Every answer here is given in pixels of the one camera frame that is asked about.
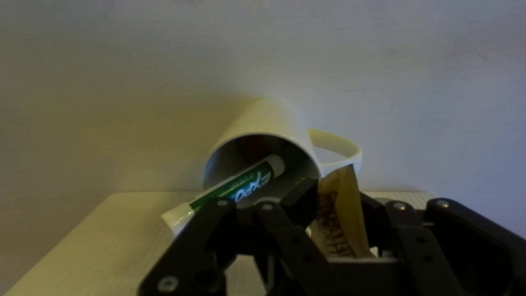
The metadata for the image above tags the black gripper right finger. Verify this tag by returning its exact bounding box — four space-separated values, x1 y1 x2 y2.
358 188 397 259

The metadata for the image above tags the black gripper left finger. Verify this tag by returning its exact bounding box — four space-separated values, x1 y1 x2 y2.
277 175 322 226

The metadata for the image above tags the small tan printed packet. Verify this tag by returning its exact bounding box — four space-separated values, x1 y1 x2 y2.
313 164 371 259

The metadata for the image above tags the green Expo marker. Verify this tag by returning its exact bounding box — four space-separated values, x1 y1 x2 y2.
159 152 287 236

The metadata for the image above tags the white plastic basket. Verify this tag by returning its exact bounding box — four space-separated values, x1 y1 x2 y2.
3 188 264 296

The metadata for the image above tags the white ceramic mug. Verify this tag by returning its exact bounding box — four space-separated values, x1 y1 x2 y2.
200 96 364 203

